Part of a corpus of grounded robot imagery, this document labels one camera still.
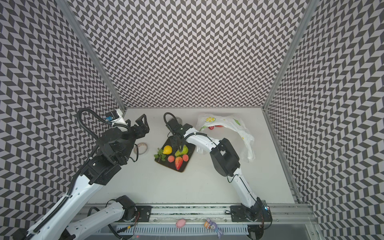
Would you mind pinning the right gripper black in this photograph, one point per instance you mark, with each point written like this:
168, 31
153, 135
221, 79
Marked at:
176, 141

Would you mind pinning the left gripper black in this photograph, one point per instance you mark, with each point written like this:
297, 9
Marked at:
144, 128

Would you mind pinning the fake yellow lemon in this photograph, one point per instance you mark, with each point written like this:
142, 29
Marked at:
167, 150

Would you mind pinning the fake green fruit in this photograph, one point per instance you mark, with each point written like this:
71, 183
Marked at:
184, 151

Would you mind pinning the fake pink peach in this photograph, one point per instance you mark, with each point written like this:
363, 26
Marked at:
171, 159

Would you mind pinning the fake red fruit piece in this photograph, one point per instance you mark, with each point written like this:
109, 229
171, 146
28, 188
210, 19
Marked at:
185, 158

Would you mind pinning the fake green leaf sprig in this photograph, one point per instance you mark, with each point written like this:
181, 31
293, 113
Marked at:
160, 156

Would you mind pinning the white plastic bag lemon print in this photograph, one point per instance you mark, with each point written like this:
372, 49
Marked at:
234, 130

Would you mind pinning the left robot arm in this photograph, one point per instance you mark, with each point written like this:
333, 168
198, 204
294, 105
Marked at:
92, 176

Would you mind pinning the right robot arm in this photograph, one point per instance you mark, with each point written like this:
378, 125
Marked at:
226, 162

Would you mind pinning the black square tray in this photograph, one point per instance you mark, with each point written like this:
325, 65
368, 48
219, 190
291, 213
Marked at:
166, 164

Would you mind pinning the clear tape roll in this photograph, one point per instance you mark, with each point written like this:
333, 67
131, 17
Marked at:
179, 120

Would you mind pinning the beige tape roll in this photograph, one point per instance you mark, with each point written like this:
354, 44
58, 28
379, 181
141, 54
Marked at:
140, 148

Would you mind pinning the purple toy figure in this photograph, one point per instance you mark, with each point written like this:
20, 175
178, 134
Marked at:
212, 226

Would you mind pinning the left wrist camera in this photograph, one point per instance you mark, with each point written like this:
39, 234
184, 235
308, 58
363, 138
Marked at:
115, 117

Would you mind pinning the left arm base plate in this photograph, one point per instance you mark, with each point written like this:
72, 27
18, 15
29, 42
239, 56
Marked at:
136, 214

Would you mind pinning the pink toy on rail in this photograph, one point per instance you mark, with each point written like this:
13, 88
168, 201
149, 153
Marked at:
181, 223

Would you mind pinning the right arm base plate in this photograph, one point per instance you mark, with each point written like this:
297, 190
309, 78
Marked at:
240, 213

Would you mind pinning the aluminium front rail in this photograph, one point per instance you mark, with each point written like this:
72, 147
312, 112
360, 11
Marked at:
168, 214

